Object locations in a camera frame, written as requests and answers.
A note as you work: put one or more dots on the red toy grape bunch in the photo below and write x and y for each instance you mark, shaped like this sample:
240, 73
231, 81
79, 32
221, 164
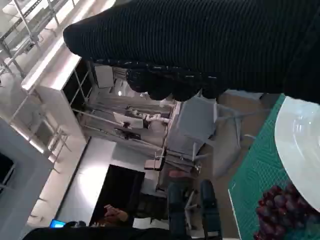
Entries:
280, 212

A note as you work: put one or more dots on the white round plate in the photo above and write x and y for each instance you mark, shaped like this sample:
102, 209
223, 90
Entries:
295, 150

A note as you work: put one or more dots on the person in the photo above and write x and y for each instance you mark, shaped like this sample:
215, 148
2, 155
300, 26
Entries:
100, 233
210, 207

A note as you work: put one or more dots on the green cutting mat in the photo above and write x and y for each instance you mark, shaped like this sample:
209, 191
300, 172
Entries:
257, 175

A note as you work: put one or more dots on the white open shelf unit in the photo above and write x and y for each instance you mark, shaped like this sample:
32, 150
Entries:
50, 100

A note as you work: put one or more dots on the phone with lit screen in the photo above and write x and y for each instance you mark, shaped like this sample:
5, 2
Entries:
57, 223

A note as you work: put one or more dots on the grey chair with white frame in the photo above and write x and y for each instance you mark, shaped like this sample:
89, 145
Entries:
195, 120

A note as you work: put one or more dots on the metal frame rack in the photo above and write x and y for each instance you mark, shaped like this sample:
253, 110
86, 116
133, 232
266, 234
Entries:
27, 27

